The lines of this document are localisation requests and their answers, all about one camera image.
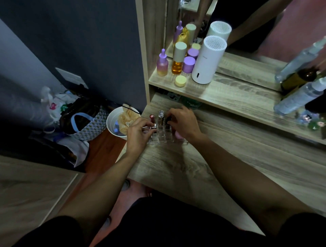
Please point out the person's left hand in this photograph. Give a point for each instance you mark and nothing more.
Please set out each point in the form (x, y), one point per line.
(136, 138)

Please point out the person's right hand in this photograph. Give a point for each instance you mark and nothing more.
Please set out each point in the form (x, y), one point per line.
(186, 123)

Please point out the person's right thumb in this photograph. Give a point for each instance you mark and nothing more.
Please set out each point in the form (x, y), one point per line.
(172, 126)

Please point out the person's left thumb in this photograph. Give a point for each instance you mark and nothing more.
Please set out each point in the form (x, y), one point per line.
(149, 132)

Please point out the black lipstick tube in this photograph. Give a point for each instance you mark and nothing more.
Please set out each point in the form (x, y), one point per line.
(168, 120)

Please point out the red lipstick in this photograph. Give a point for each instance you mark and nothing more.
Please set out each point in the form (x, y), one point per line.
(152, 118)

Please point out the person's left forearm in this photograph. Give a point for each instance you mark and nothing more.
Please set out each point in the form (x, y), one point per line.
(101, 193)

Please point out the person's right forearm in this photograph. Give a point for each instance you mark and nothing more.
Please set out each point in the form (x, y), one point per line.
(244, 183)

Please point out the pink makeup item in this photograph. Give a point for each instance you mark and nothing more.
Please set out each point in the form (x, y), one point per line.
(178, 136)

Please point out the clear acrylic lipstick organizer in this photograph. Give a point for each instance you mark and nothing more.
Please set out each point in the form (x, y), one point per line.
(164, 136)

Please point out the clear silver lipstick tube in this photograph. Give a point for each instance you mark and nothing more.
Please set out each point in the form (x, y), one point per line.
(161, 116)

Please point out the crumpled beige bag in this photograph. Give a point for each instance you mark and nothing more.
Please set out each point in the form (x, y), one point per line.
(127, 120)

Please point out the green packet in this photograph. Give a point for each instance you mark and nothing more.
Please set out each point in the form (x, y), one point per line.
(191, 103)

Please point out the white round bin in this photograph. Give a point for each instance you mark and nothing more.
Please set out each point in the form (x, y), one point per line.
(113, 122)

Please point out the small yellow round jar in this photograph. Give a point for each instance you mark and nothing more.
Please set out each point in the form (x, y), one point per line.
(180, 81)

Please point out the wooden vanity desk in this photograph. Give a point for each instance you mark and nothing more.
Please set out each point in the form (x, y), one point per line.
(229, 152)

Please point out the purple gradient dropper bottle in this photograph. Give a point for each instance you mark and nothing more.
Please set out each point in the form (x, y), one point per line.
(162, 63)

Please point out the purple capped jar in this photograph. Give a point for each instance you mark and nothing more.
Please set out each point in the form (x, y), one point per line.
(189, 64)

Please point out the amber bottle with beige cap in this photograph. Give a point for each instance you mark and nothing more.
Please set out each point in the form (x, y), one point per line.
(178, 57)

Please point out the white cylindrical humidifier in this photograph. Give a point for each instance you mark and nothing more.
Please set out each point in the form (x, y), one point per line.
(208, 59)

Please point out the white cloth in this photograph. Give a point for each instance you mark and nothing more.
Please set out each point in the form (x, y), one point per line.
(75, 150)

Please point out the black shirt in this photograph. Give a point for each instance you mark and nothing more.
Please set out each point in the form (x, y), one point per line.
(165, 224)

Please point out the white plastic bag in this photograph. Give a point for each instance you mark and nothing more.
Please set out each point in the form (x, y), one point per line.
(54, 103)

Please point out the clear spray bottle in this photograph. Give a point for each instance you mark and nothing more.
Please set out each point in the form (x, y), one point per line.
(299, 96)

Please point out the light wooden furniture top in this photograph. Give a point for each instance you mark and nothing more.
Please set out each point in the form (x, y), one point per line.
(28, 198)

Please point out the small flower decoration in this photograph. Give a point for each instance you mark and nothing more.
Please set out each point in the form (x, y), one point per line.
(312, 120)

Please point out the dark glass bottle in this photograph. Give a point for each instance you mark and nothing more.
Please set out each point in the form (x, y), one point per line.
(317, 103)

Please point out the white wall socket plate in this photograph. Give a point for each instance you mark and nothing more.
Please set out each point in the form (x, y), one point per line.
(72, 77)

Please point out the wall mirror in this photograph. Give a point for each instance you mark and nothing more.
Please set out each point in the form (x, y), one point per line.
(249, 38)

